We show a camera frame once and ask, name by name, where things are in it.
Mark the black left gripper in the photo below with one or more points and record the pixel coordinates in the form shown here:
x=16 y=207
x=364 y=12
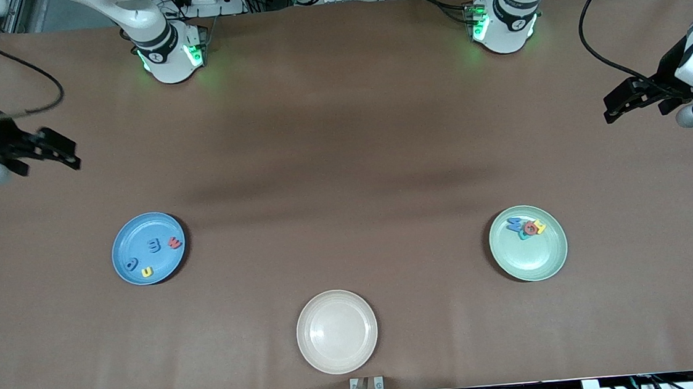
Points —
x=666 y=78

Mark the blue small letter m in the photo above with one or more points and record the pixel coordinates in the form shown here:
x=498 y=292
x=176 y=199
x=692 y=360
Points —
x=154 y=245

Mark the blue small letter g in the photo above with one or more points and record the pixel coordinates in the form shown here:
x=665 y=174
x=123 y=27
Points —
x=130 y=265

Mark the red letter W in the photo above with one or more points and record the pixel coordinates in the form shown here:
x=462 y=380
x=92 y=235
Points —
x=174 y=242

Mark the yellow small letter u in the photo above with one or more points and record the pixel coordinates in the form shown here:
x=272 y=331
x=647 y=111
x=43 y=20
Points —
x=147 y=274

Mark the yellow letter H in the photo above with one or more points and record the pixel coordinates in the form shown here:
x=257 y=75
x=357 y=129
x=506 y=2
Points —
x=541 y=227

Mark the red letter Q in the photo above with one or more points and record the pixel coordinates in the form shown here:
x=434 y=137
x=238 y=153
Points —
x=528 y=228

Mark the blue capital letter M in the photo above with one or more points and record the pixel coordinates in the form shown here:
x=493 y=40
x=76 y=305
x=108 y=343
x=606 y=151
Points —
x=514 y=225

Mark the teal letter R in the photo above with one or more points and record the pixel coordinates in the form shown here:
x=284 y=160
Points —
x=522 y=236

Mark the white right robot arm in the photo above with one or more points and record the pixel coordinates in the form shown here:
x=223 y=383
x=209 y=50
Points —
x=164 y=45

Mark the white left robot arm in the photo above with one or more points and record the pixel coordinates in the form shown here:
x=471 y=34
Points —
x=509 y=18

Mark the blue plate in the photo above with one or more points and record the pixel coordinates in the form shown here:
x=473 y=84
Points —
x=139 y=232

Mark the green plate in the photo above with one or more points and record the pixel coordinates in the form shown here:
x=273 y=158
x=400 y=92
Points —
x=529 y=257

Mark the white power strip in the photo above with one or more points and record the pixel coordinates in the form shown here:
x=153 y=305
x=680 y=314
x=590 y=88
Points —
x=226 y=7

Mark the beige plate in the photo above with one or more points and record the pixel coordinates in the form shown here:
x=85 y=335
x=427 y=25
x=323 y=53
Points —
x=337 y=332

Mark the metal table edge bracket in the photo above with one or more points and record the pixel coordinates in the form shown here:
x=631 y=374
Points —
x=379 y=385

